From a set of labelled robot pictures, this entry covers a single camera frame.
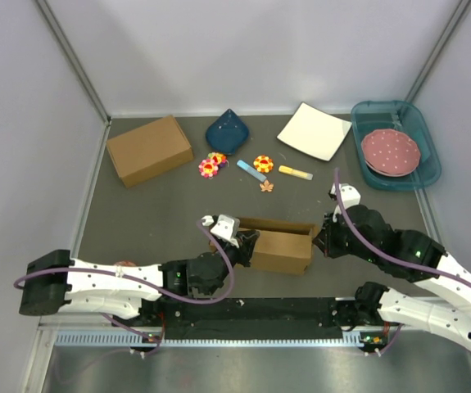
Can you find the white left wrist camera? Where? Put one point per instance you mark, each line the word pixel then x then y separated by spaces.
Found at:
pixel 223 227

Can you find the yellow chalk stick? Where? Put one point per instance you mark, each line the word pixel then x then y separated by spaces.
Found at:
pixel 283 169

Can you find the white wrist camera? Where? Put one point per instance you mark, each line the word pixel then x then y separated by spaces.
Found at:
pixel 223 227
pixel 349 194

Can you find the orange flower plush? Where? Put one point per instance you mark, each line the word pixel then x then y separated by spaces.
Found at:
pixel 263 164

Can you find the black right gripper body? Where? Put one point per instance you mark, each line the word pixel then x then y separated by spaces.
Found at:
pixel 336 241

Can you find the dark blue ceramic bowl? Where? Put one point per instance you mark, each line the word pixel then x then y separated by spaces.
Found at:
pixel 227 133

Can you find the teal plastic bin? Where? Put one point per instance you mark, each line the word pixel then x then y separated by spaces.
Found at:
pixel 404 117

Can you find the brown cardboard box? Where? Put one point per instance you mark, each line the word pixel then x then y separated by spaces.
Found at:
pixel 148 151
pixel 282 247

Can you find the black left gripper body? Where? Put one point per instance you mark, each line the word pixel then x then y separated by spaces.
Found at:
pixel 237 255

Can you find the white square plate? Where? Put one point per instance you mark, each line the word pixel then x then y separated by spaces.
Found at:
pixel 314 132

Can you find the small brown leaf toy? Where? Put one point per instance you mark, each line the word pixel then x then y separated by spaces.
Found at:
pixel 266 186

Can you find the closed brown cardboard box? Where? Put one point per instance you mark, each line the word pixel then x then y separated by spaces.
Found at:
pixel 148 151

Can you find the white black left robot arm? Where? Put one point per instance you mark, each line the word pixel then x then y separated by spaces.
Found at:
pixel 56 283

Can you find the rainbow flower plush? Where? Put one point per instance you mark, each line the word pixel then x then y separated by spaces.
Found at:
pixel 219 159

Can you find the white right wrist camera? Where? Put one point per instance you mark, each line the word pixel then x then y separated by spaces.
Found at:
pixel 349 194

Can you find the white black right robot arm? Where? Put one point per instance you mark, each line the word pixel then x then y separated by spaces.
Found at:
pixel 405 254

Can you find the pink dotted plate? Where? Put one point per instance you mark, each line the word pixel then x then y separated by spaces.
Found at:
pixel 390 152

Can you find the blue chalk stick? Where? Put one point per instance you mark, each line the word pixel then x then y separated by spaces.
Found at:
pixel 251 170

